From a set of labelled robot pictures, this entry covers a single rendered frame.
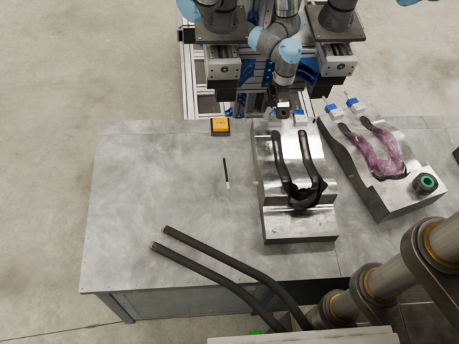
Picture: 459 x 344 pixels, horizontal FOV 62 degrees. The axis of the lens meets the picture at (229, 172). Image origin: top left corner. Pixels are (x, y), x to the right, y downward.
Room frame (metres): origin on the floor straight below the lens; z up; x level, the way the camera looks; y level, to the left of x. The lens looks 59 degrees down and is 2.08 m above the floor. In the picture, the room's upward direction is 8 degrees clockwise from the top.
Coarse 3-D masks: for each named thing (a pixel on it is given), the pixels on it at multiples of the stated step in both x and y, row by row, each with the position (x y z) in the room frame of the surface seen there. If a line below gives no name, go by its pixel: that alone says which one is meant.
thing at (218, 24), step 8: (232, 8) 1.30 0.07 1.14; (208, 16) 1.29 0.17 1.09; (216, 16) 1.28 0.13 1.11; (224, 16) 1.28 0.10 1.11; (232, 16) 1.30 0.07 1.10; (208, 24) 1.28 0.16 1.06; (216, 24) 1.27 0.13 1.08; (224, 24) 1.27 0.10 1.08; (232, 24) 1.30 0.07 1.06; (216, 32) 1.26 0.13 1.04; (224, 32) 1.26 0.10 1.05
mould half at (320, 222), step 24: (264, 120) 0.97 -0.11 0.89; (288, 120) 0.98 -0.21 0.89; (312, 120) 1.00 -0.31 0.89; (264, 144) 0.85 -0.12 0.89; (288, 144) 0.87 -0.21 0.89; (312, 144) 0.89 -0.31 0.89; (264, 168) 0.74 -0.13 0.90; (288, 168) 0.75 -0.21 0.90; (264, 192) 0.62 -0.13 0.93; (336, 192) 0.66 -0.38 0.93; (264, 216) 0.56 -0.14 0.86; (288, 216) 0.57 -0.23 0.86; (312, 216) 0.59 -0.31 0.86; (264, 240) 0.49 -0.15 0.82; (288, 240) 0.50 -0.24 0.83; (312, 240) 0.51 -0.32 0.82
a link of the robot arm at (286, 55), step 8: (288, 40) 1.00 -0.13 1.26; (296, 40) 1.01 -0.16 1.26; (280, 48) 0.97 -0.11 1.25; (288, 48) 0.97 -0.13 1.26; (296, 48) 0.97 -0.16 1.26; (272, 56) 0.98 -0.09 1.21; (280, 56) 0.97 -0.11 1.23; (288, 56) 0.95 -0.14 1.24; (296, 56) 0.96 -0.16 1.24; (280, 64) 0.96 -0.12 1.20; (288, 64) 0.95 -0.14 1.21; (296, 64) 0.96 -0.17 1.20; (280, 72) 0.95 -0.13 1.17; (288, 72) 0.95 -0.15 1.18
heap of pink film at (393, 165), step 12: (348, 132) 0.98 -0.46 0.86; (372, 132) 0.98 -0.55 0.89; (384, 132) 0.97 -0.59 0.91; (360, 144) 0.89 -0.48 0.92; (384, 144) 0.92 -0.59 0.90; (396, 144) 0.92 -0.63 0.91; (372, 156) 0.85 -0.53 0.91; (396, 156) 0.88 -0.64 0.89; (372, 168) 0.81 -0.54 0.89; (384, 168) 0.81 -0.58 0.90; (396, 168) 0.82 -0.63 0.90
